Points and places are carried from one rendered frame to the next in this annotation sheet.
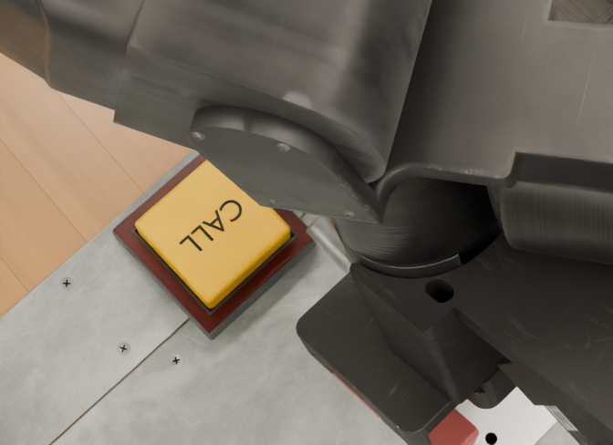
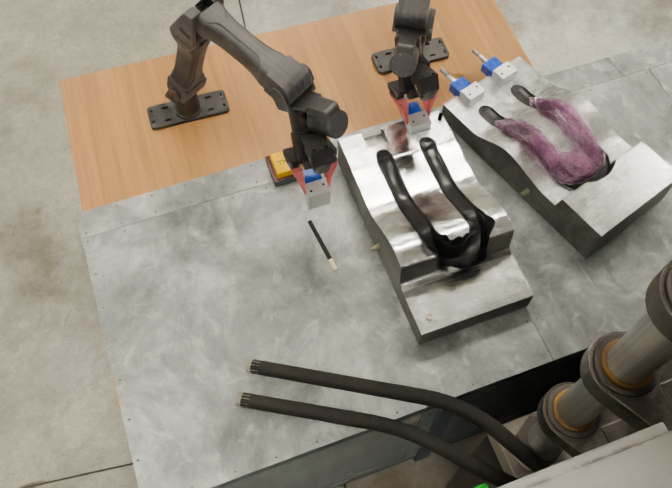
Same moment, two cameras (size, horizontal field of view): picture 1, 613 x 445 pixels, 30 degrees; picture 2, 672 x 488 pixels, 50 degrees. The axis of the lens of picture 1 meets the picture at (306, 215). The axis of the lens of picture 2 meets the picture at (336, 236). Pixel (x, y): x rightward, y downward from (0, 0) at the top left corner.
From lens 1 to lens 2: 118 cm
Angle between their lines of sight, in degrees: 16
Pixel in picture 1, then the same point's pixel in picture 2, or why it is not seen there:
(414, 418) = (292, 161)
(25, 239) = (246, 154)
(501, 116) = (308, 103)
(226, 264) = (284, 168)
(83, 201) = (262, 152)
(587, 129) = (315, 106)
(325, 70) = (285, 85)
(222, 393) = (272, 197)
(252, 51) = (278, 80)
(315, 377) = (293, 202)
